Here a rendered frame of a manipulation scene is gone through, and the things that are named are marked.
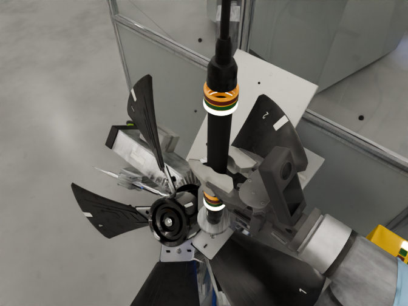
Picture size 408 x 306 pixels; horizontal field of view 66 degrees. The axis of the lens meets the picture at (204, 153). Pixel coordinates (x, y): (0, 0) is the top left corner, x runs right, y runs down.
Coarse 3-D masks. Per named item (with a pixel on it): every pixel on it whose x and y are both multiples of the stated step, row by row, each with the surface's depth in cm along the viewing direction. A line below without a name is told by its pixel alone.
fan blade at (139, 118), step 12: (144, 84) 75; (132, 96) 83; (144, 96) 76; (144, 108) 77; (132, 120) 91; (144, 120) 78; (144, 132) 84; (156, 132) 74; (156, 144) 76; (156, 156) 80
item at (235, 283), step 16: (240, 240) 74; (256, 240) 74; (224, 256) 72; (240, 256) 72; (256, 256) 72; (272, 256) 72; (288, 256) 72; (224, 272) 70; (240, 272) 70; (256, 272) 70; (272, 272) 70; (288, 272) 70; (304, 272) 70; (224, 288) 69; (240, 288) 69; (256, 288) 68; (272, 288) 68; (288, 288) 68; (320, 288) 68; (240, 304) 68; (256, 304) 68; (272, 304) 67; (288, 304) 67; (304, 304) 67
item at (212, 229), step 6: (204, 210) 67; (198, 216) 66; (204, 216) 66; (222, 216) 66; (228, 216) 66; (198, 222) 65; (204, 222) 65; (222, 222) 65; (228, 222) 65; (204, 228) 64; (210, 228) 64; (216, 228) 64; (222, 228) 64; (210, 234) 65; (216, 234) 64
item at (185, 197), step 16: (176, 192) 78; (192, 192) 81; (160, 208) 74; (176, 208) 72; (192, 208) 73; (160, 224) 74; (176, 224) 73; (192, 224) 71; (160, 240) 74; (176, 240) 72
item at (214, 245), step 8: (200, 232) 75; (224, 232) 75; (232, 232) 75; (192, 240) 73; (200, 240) 74; (208, 240) 74; (216, 240) 74; (224, 240) 74; (200, 248) 73; (208, 248) 73; (216, 248) 73; (208, 256) 72
